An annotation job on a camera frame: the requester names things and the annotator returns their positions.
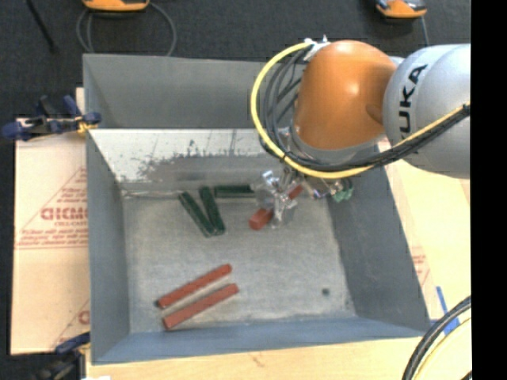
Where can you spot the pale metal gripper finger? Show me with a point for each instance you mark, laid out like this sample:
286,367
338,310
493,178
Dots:
267,190
286,214

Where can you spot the red-brown block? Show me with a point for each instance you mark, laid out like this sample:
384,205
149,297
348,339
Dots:
196,285
259,219
202,306

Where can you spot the dark green flat block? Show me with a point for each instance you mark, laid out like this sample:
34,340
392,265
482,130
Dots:
233,191
212,211
195,213

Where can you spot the grey metal bin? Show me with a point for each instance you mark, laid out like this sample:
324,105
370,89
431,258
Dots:
277,259

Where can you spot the brown cardboard board, red print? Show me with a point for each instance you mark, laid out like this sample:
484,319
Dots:
47,251

